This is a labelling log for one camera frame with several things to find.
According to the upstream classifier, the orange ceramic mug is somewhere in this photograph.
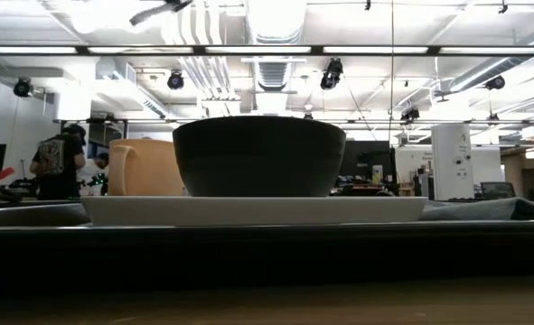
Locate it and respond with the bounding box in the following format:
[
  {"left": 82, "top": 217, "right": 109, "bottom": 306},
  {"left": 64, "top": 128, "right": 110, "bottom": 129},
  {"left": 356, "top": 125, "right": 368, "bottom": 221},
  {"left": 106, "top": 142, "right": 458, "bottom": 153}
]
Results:
[{"left": 107, "top": 138, "right": 186, "bottom": 197}]

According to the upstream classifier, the black bowl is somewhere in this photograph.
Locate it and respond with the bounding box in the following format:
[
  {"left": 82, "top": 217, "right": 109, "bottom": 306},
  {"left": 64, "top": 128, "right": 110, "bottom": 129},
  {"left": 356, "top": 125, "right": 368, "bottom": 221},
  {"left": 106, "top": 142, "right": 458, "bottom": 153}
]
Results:
[{"left": 172, "top": 116, "right": 347, "bottom": 198}]

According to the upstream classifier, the white round plate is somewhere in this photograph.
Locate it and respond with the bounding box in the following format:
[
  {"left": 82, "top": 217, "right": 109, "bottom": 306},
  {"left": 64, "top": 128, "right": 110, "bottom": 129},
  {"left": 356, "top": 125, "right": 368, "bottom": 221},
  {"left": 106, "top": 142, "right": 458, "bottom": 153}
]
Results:
[{"left": 80, "top": 195, "right": 429, "bottom": 227}]

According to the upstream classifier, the black plastic serving tray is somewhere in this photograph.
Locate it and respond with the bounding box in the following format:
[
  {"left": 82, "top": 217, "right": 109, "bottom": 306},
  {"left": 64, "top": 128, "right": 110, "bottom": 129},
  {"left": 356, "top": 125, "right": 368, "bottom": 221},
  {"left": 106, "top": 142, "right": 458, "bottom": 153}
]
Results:
[{"left": 0, "top": 198, "right": 534, "bottom": 279}]

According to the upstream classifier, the grey cloth napkin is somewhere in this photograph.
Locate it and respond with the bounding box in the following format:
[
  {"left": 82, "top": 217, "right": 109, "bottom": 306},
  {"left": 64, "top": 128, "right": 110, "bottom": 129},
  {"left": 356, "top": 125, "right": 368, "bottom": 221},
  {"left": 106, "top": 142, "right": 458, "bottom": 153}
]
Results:
[{"left": 417, "top": 196, "right": 534, "bottom": 222}]

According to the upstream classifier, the black ceiling spotlight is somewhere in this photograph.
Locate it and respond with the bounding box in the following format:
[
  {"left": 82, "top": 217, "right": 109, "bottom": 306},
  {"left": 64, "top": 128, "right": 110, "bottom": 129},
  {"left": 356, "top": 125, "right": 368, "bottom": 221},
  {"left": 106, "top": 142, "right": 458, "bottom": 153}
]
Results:
[
  {"left": 13, "top": 76, "right": 34, "bottom": 98},
  {"left": 319, "top": 57, "right": 344, "bottom": 91},
  {"left": 484, "top": 73, "right": 507, "bottom": 91},
  {"left": 166, "top": 70, "right": 186, "bottom": 91},
  {"left": 399, "top": 106, "right": 421, "bottom": 123}
]

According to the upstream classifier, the person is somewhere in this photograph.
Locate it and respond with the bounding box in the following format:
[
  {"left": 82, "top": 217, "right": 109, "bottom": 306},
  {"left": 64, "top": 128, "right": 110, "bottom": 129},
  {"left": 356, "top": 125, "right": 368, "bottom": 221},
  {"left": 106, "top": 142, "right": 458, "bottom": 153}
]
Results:
[
  {"left": 29, "top": 122, "right": 88, "bottom": 201},
  {"left": 79, "top": 152, "right": 110, "bottom": 196}
]

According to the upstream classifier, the black computer monitor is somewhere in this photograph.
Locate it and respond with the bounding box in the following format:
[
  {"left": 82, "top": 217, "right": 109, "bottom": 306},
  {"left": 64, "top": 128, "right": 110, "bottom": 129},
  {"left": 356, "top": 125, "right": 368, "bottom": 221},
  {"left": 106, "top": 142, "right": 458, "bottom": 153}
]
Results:
[{"left": 343, "top": 139, "right": 398, "bottom": 182}]

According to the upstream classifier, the white column with signs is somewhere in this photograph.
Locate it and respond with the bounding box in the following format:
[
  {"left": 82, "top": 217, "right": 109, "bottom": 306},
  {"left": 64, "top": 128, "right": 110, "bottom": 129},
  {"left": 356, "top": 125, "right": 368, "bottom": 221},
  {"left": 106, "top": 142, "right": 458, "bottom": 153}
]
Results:
[{"left": 430, "top": 122, "right": 476, "bottom": 200}]

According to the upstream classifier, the dark mesh office chair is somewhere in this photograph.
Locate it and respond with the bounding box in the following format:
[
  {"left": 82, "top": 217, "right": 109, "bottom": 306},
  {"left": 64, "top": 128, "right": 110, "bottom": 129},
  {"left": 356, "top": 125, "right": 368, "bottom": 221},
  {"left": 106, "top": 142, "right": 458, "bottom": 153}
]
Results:
[{"left": 479, "top": 181, "right": 516, "bottom": 201}]

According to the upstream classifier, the white rectangular ventilation duct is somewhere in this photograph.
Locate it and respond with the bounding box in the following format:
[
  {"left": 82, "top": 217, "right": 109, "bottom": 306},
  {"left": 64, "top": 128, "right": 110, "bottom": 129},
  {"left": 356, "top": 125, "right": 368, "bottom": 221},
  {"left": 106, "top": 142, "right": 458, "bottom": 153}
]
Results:
[{"left": 95, "top": 60, "right": 171, "bottom": 119}]

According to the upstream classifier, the white ribbed round duct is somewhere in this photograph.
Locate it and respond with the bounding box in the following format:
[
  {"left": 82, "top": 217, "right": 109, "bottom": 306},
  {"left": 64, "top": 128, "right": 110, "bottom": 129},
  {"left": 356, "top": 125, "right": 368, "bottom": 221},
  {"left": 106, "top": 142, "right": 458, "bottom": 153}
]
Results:
[{"left": 244, "top": 0, "right": 308, "bottom": 92}]

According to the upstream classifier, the black background rig frame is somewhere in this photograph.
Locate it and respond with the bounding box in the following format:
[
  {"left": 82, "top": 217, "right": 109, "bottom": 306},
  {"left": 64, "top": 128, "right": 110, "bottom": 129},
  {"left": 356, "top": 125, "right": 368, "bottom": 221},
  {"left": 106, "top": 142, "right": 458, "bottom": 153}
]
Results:
[{"left": 52, "top": 117, "right": 195, "bottom": 141}]

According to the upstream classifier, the hanging black cable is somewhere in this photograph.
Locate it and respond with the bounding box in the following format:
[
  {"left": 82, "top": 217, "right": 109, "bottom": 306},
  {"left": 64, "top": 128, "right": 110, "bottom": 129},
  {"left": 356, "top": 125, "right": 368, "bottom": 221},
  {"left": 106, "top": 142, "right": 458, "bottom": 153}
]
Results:
[{"left": 389, "top": 0, "right": 395, "bottom": 141}]

